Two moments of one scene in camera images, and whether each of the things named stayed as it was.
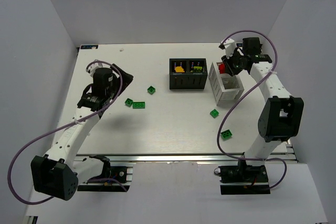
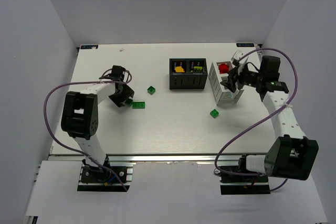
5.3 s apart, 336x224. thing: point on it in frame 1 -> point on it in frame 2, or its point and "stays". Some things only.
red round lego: x=221 y=68 stays
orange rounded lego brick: x=179 y=69 stays
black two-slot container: x=187 y=73 stays
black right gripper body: x=230 y=63 -> x=233 y=77
